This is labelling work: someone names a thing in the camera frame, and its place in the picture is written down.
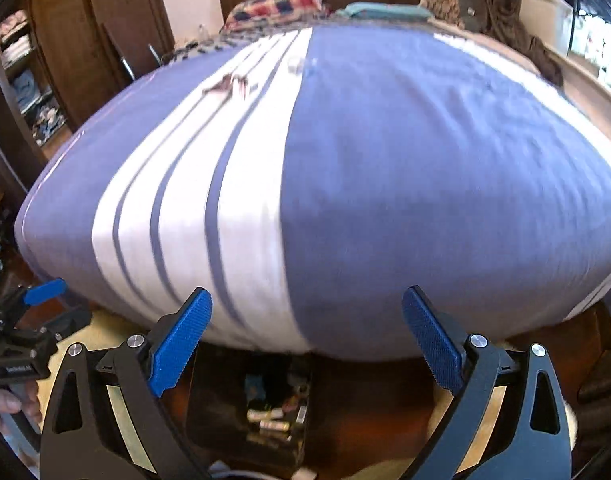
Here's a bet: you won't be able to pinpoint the teal pillow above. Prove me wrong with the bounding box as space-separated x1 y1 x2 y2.
335 2 433 23

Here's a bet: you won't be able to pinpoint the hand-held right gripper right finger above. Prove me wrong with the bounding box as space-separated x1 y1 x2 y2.
402 285 572 480

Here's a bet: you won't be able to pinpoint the person's left hand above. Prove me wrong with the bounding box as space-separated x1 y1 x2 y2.
0 384 44 424

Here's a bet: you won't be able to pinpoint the grey patterned sheet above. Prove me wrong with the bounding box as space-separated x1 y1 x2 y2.
163 27 306 63

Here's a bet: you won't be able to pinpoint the plaid pillow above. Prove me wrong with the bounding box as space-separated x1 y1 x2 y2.
224 0 331 31

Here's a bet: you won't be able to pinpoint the black bin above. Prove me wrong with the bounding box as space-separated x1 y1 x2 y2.
186 347 321 471

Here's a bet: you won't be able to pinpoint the dark green bag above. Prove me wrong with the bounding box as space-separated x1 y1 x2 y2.
443 0 486 31

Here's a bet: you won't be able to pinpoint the brown curtain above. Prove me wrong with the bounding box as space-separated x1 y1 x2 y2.
430 0 563 86

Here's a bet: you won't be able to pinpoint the folded clothes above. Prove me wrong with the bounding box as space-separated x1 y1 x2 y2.
0 10 66 141

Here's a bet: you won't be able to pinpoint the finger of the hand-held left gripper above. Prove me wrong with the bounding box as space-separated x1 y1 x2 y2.
0 279 67 322
33 308 93 342

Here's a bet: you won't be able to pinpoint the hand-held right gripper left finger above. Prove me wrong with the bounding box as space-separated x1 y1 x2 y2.
40 287 214 480

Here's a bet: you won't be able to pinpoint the blue white striped blanket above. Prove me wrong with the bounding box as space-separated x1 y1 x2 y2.
13 27 611 361

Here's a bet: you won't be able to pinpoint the wooden wardrobe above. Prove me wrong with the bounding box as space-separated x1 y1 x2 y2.
0 0 176 196

